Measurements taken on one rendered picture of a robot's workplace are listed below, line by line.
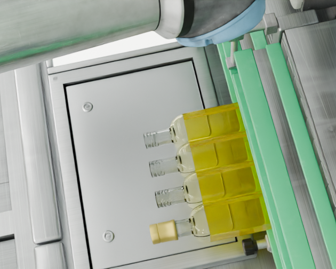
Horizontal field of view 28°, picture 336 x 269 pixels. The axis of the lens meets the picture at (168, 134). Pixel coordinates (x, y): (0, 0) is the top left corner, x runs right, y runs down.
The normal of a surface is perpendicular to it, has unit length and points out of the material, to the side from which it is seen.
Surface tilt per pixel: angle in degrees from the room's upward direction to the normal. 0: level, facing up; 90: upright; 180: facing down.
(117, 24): 109
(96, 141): 90
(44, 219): 90
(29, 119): 90
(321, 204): 90
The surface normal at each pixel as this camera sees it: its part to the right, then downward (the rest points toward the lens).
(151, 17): 0.46, 0.69
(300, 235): -0.07, -0.41
